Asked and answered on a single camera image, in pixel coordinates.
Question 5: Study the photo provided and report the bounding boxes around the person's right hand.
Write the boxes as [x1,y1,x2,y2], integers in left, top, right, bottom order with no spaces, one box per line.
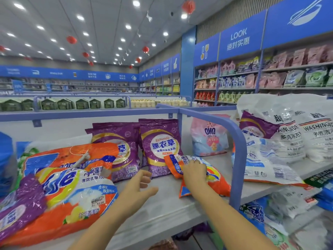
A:
[181,160,209,199]

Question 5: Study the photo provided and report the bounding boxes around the person's left hand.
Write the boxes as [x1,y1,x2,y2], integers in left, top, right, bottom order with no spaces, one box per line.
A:
[117,169,159,217]

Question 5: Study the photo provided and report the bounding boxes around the small orange detergent bag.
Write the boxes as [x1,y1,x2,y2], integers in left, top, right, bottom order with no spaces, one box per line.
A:
[164,153,232,199]

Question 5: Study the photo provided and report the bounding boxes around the grey shelf with blue frame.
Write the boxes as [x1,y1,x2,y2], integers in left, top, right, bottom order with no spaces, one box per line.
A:
[0,104,333,250]

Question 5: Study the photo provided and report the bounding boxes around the pink detergent bag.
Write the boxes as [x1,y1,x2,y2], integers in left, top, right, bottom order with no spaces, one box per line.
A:
[190,113,231,157]

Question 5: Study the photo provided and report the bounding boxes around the purple detergent bag gold oval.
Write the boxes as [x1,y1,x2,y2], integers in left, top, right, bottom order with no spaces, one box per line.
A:
[86,122,142,183]
[138,118,183,178]

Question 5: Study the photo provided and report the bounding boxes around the white washing powder bags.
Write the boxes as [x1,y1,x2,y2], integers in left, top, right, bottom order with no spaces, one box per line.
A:
[237,93,309,165]
[291,93,333,165]

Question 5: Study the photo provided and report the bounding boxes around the panda green detergent bag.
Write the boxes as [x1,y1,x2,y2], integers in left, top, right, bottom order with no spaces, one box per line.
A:
[237,169,333,250]

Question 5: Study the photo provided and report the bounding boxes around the purple detergent bag white label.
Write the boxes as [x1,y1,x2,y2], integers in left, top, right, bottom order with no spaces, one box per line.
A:
[0,174,49,243]

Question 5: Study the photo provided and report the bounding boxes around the white green detergent bag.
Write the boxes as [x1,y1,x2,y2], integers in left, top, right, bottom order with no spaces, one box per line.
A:
[15,147,41,177]

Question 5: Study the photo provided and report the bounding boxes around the person's right forearm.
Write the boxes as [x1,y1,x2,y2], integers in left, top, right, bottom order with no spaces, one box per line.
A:
[190,190,266,250]

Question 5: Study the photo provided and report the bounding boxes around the person's left forearm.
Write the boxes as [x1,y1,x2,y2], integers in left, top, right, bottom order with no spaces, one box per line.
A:
[68,208,136,250]

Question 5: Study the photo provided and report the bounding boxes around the row of pale bottles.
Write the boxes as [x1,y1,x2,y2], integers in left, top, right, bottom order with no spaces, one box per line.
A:
[130,97,189,108]

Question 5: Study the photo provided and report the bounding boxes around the row of green boxes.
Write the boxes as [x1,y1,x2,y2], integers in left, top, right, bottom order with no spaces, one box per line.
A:
[0,97,128,111]

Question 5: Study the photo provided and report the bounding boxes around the blue sign with utensil icons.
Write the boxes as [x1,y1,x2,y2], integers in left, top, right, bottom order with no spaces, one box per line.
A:
[194,33,221,68]

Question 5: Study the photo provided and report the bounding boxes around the blue sign white lettering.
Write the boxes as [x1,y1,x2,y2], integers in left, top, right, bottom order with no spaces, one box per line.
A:
[219,10,267,61]

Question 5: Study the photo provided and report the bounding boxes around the small blue hanging sign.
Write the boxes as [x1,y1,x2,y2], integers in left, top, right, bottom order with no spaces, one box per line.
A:
[11,80,26,94]

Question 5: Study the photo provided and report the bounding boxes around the hanging red lanterns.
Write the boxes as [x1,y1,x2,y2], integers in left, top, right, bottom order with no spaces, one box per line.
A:
[0,0,197,68]

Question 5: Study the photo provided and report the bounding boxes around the ceiling spotlights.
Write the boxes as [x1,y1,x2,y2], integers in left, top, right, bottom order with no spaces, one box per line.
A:
[5,0,190,60]

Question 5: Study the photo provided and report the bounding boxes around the blue sign with bowl icon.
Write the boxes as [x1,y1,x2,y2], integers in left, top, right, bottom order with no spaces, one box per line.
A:
[263,0,333,50]

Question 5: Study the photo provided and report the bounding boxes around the far wall racks with goods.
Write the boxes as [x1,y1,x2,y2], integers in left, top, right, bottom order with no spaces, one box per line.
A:
[0,75,180,97]

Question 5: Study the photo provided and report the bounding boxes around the wall rack with pink goods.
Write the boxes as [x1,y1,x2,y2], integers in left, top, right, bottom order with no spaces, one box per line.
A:
[194,41,333,107]

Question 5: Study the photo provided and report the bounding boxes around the blue wall sign band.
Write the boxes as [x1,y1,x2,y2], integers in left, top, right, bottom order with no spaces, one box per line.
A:
[0,53,182,84]

